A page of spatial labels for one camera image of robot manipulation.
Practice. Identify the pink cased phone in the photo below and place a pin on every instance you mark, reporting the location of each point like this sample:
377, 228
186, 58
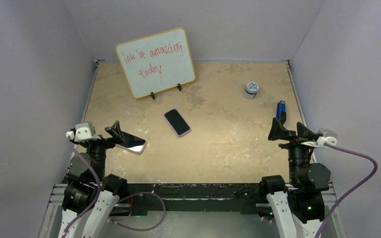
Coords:
133, 143

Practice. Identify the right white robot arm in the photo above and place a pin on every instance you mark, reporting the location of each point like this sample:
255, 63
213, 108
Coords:
298, 212

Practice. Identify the small white blue jar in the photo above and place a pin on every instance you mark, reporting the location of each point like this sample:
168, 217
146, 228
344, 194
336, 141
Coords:
251, 90

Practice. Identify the white dry-erase board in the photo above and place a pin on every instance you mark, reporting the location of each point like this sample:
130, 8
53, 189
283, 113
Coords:
157, 62

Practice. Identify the black phone blue frame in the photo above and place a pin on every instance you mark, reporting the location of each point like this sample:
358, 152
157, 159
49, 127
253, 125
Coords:
177, 122

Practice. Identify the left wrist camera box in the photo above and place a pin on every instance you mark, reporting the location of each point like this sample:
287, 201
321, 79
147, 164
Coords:
82, 132

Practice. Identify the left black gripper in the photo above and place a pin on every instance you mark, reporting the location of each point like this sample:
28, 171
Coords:
114, 131

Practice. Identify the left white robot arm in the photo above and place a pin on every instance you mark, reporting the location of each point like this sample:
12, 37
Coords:
89, 196

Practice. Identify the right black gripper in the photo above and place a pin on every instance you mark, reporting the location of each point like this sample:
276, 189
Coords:
278, 131

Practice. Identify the black aluminium base frame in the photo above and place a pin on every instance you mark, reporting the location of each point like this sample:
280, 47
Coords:
198, 197

